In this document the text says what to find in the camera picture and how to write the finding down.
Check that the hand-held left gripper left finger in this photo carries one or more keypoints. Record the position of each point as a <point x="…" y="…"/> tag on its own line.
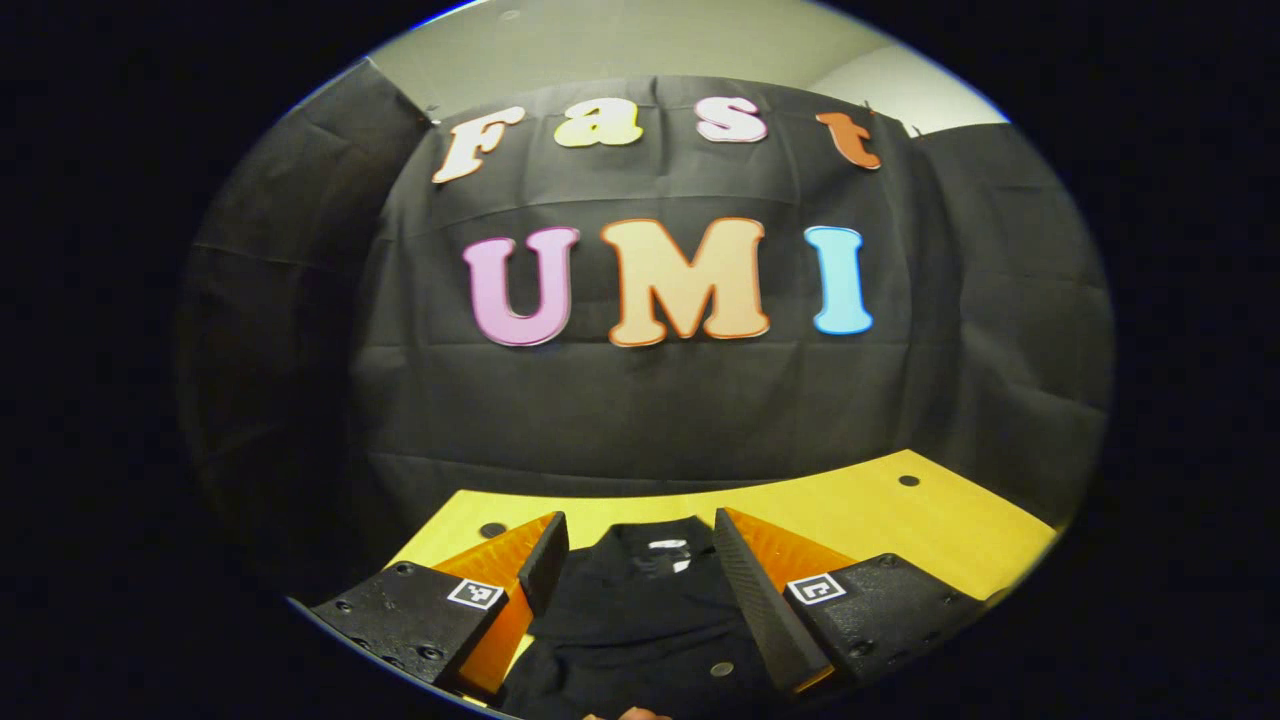
<point x="545" y="565"/>

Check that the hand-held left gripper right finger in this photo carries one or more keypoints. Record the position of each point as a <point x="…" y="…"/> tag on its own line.
<point x="760" y="600"/>

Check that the black garment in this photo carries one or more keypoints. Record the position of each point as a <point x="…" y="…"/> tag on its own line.
<point x="640" y="620"/>

